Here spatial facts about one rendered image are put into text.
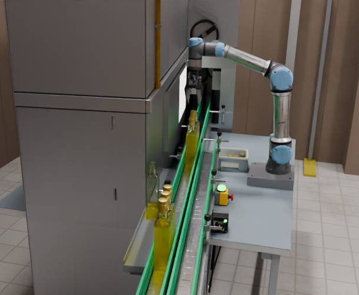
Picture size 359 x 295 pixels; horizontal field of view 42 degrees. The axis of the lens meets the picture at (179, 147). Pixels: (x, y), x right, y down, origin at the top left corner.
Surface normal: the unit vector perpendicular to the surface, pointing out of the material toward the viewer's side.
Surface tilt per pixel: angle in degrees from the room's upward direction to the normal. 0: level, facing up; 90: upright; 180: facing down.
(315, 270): 0
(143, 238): 0
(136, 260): 0
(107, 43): 90
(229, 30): 90
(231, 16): 90
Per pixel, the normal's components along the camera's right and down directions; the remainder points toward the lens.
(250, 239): 0.02, -0.94
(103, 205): -0.12, 0.34
